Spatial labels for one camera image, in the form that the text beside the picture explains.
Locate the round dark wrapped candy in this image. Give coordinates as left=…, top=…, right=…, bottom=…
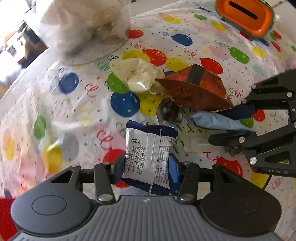
left=156, top=97, right=183, bottom=128

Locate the brown red zigzag snack bag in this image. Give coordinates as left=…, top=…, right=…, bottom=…
left=157, top=64, right=234, bottom=111

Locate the large clear plastic bag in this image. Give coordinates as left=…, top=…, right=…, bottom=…
left=36, top=1, right=131, bottom=65

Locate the cream white snack bag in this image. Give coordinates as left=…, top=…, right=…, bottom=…
left=109, top=58, right=167, bottom=95

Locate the light blue cookie packet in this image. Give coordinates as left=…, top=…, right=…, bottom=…
left=186, top=110, right=254, bottom=132

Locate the white navy snack packet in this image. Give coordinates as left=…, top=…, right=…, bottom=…
left=123, top=120, right=178, bottom=196

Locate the orange tissue box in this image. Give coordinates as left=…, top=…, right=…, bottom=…
left=215, top=0, right=274, bottom=39

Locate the red cardboard box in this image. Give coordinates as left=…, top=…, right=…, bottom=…
left=0, top=198, right=18, bottom=241

